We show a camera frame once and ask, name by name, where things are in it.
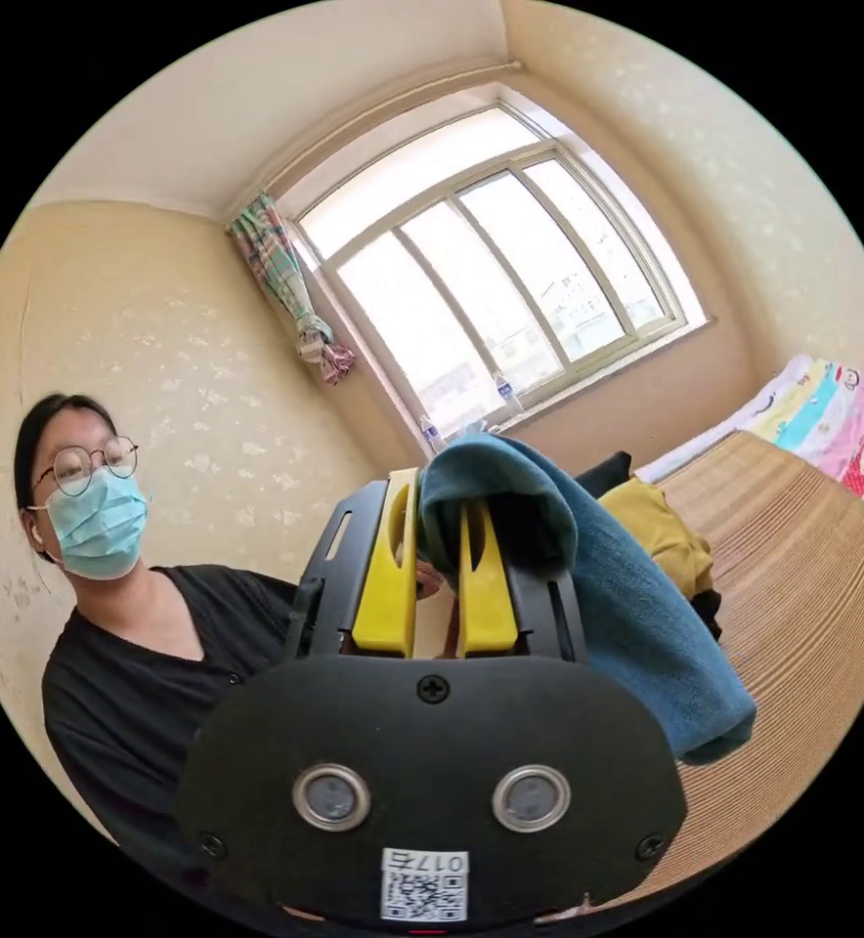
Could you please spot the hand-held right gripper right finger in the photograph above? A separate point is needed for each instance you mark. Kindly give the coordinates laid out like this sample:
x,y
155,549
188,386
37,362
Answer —
x,y
485,608

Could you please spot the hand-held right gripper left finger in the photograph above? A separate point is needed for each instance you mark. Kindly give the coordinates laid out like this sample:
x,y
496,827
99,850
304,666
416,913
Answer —
x,y
386,586

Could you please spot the blue jeans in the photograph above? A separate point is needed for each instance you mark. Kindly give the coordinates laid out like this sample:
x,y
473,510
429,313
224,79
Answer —
x,y
622,623

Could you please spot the person's right hand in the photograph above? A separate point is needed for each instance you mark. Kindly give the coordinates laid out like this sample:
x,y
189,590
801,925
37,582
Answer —
x,y
570,911

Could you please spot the pile of clothes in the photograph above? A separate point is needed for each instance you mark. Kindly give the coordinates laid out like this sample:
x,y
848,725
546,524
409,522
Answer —
x,y
652,522

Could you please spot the person's body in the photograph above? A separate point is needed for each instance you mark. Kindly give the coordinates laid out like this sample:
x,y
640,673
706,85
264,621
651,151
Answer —
x,y
131,659

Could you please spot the bed with woven mat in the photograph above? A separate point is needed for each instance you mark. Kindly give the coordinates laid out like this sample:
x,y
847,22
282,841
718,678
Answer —
x,y
791,601

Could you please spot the plaid curtain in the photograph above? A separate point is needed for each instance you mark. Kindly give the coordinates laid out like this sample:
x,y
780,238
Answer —
x,y
285,286

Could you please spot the window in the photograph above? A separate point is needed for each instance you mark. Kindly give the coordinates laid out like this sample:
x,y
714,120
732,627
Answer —
x,y
491,278

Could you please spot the folded colourful printed quilt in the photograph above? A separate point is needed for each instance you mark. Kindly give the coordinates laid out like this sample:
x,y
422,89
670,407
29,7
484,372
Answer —
x,y
835,425

